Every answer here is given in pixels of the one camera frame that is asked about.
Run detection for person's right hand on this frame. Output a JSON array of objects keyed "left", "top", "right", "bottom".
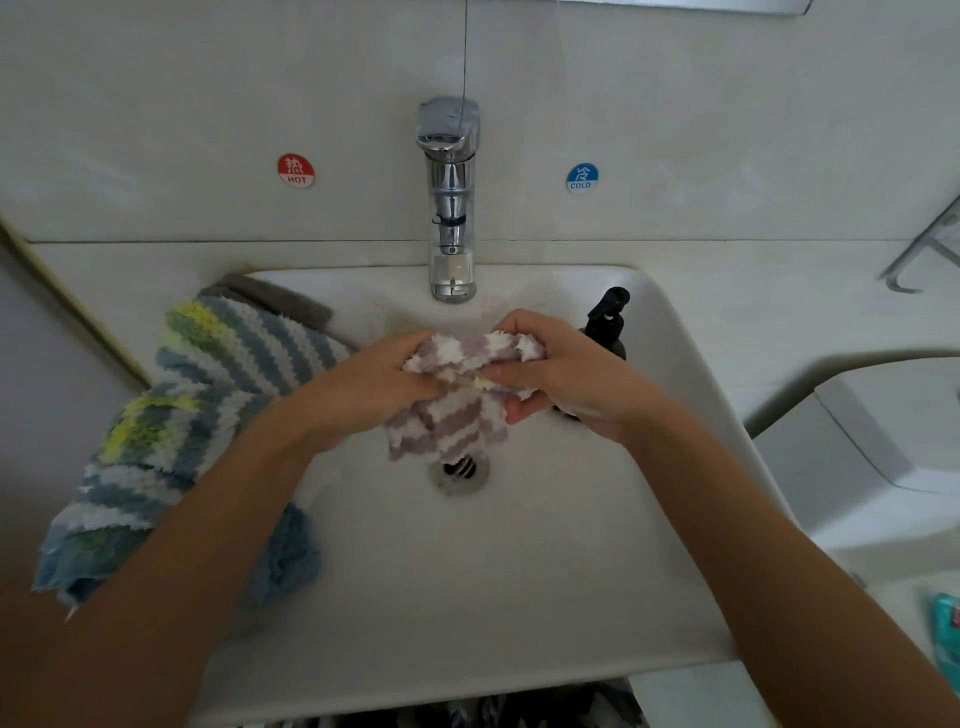
[{"left": 487, "top": 307, "right": 662, "bottom": 447}]

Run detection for person's left hand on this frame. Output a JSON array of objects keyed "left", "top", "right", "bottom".
[{"left": 292, "top": 330, "right": 452, "bottom": 452}]

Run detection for pink white striped cloth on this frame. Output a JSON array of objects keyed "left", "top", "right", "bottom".
[{"left": 382, "top": 328, "right": 546, "bottom": 467}]

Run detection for brown cloth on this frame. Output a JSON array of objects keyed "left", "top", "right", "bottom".
[{"left": 202, "top": 273, "right": 335, "bottom": 329}]

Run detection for white ceramic sink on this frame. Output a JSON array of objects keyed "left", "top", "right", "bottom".
[{"left": 52, "top": 264, "right": 789, "bottom": 719}]

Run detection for blue stained cloth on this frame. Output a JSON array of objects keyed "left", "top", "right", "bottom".
[{"left": 33, "top": 502, "right": 324, "bottom": 609}]

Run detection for person's left forearm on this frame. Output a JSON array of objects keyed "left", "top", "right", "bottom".
[{"left": 0, "top": 397, "right": 339, "bottom": 728}]

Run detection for person's right forearm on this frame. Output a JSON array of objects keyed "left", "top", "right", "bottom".
[{"left": 622, "top": 405, "right": 960, "bottom": 728}]

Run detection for metal sink drain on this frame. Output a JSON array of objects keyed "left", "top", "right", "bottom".
[{"left": 432, "top": 450, "right": 492, "bottom": 497}]

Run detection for black pump soap bottle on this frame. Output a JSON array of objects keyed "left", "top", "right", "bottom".
[{"left": 555, "top": 285, "right": 633, "bottom": 422}]

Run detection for chrome faucet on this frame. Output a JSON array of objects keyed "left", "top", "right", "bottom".
[{"left": 415, "top": 96, "right": 482, "bottom": 305}]

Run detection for red round sticker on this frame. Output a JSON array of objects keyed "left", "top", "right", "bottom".
[{"left": 276, "top": 153, "right": 318, "bottom": 189}]

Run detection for white toilet tank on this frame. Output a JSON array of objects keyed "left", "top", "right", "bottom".
[{"left": 750, "top": 355, "right": 960, "bottom": 549}]

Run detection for gray patterned trousers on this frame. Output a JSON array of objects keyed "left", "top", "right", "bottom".
[{"left": 270, "top": 682, "right": 647, "bottom": 728}]

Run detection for white toilet lid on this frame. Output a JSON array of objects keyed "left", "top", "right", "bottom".
[{"left": 862, "top": 570, "right": 960, "bottom": 728}]

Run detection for teal tube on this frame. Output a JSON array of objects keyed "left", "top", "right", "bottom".
[{"left": 927, "top": 592, "right": 960, "bottom": 677}]

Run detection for metal wall shelf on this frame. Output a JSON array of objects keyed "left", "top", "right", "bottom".
[{"left": 882, "top": 195, "right": 960, "bottom": 294}]

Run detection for wall mirror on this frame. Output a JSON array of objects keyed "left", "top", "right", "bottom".
[{"left": 562, "top": 0, "right": 815, "bottom": 17}]

